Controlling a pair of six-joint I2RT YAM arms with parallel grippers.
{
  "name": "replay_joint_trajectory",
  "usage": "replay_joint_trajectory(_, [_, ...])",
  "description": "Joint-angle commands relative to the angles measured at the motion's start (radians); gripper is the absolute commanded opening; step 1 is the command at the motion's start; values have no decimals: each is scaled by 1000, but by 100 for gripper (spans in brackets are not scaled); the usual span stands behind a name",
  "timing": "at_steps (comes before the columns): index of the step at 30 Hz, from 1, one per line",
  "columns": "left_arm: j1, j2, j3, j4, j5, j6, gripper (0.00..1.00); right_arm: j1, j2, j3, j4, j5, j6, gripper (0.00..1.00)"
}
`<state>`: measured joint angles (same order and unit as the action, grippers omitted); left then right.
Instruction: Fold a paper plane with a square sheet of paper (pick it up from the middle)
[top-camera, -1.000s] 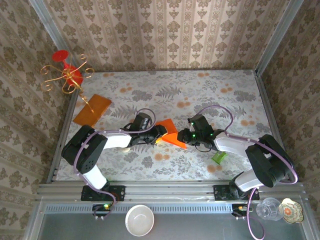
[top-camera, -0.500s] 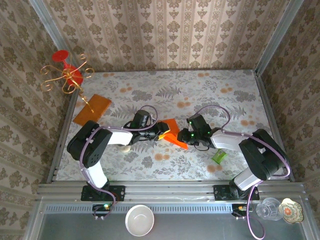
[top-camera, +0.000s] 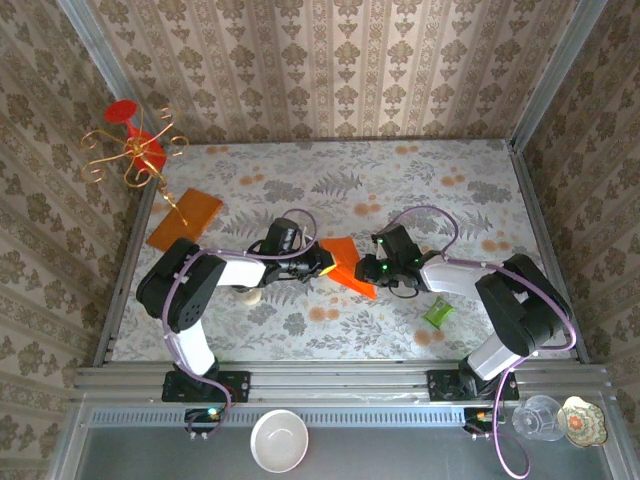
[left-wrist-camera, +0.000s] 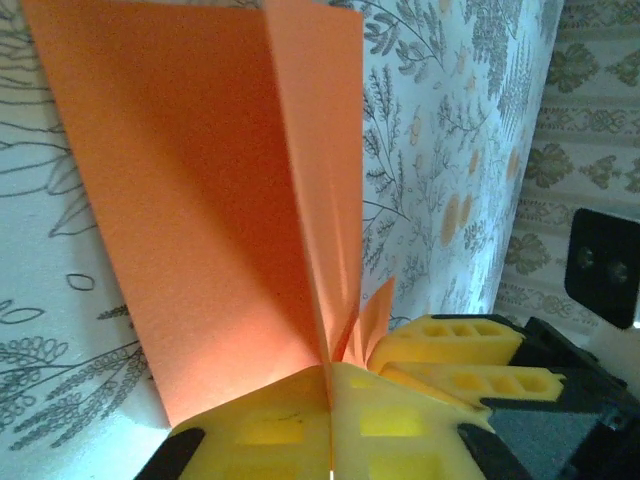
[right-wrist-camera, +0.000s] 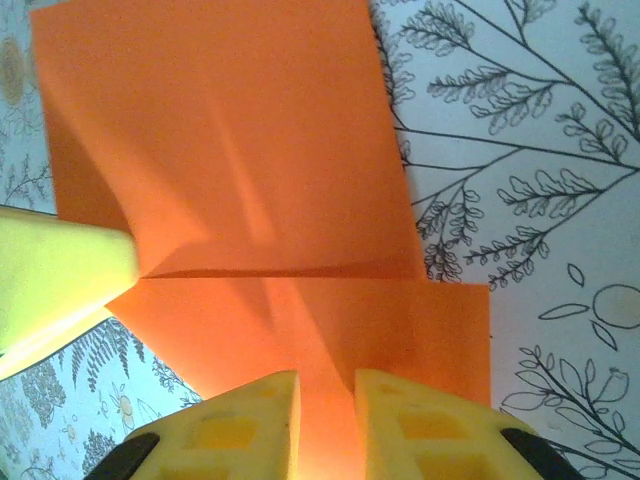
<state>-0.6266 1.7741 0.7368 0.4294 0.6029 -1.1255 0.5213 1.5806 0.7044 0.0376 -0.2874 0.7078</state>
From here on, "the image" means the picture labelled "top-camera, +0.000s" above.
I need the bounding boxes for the orange cloth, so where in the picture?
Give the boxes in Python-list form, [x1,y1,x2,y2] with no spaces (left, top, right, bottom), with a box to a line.
[319,236,378,302]

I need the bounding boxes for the green snack packet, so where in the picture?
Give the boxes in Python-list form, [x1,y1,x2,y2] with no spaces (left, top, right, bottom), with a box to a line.
[422,295,456,330]

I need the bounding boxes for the amber brown flat board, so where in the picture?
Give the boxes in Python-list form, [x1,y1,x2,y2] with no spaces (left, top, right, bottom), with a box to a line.
[145,187,225,251]

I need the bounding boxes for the right small controller board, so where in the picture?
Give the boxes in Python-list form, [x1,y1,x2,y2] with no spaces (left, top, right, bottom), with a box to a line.
[463,406,508,442]

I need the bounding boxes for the small controller board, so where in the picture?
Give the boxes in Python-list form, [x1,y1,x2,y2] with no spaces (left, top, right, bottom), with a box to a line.
[463,406,508,442]
[184,406,225,443]

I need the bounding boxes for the left small controller board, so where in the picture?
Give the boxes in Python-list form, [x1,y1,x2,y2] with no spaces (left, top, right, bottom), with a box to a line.
[184,406,225,443]

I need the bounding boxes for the white bowl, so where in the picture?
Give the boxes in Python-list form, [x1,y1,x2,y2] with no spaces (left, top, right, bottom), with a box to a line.
[249,408,310,475]

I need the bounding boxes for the clear glass cup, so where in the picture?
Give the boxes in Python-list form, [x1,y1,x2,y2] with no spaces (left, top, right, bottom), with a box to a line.
[510,394,568,443]

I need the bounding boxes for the red wine glass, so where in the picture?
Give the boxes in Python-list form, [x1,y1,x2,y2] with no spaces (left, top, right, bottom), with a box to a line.
[103,99,168,172]

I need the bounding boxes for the small patterned dish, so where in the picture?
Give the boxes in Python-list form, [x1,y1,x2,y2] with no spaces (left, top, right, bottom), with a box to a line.
[556,395,610,448]

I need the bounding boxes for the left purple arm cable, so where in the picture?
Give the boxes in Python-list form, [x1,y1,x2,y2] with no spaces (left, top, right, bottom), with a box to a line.
[161,208,319,439]

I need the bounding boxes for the long aluminium base rail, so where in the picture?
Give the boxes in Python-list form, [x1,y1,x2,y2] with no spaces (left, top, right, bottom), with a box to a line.
[72,361,614,402]

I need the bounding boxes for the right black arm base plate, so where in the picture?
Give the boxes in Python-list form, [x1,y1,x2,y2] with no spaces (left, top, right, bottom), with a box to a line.
[426,367,520,402]

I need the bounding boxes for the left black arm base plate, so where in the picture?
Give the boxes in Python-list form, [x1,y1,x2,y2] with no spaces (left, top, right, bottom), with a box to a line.
[160,370,253,404]

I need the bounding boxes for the grey slotted cable duct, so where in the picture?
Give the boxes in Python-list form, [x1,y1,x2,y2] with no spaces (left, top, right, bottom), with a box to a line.
[84,405,516,428]

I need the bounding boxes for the aluminium table side rail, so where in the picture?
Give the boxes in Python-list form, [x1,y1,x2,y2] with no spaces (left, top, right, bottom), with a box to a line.
[509,141,592,365]
[91,183,159,367]

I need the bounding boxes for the gold wire curl stand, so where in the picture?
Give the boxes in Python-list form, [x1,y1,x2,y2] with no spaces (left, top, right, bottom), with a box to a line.
[79,106,191,227]

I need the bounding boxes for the aluminium corner post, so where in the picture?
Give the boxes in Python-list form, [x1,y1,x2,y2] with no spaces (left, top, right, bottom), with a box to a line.
[508,0,610,152]
[56,0,147,142]

